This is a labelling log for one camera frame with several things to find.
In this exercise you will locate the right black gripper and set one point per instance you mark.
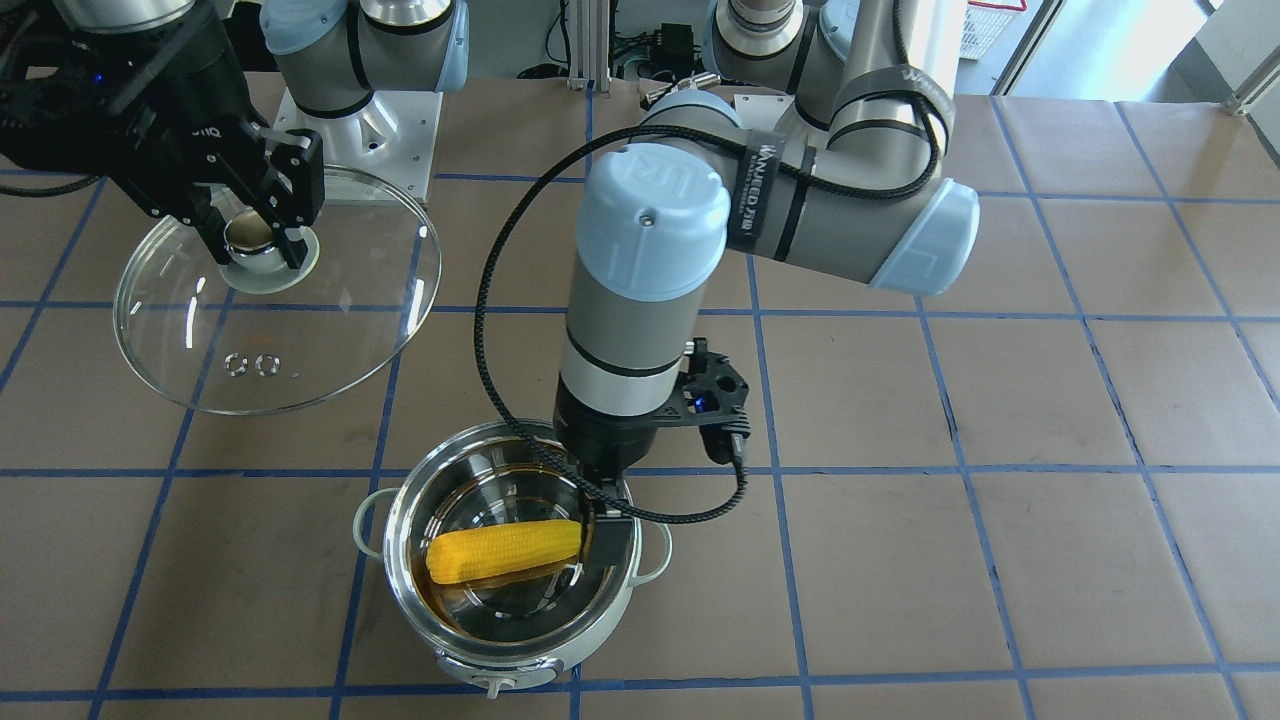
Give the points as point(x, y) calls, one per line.
point(197, 88)

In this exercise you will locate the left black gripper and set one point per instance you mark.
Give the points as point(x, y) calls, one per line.
point(603, 437)

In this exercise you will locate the glass pot lid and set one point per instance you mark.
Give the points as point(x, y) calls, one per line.
point(255, 337)

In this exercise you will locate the yellow corn cob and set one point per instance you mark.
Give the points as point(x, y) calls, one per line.
point(482, 553)

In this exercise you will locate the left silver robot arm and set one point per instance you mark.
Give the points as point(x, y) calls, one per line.
point(848, 184)

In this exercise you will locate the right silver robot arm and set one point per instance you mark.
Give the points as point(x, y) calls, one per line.
point(333, 55)

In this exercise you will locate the pale green cooking pot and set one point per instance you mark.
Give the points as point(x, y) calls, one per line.
point(508, 633)

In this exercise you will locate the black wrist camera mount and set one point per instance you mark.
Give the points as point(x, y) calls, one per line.
point(710, 395)

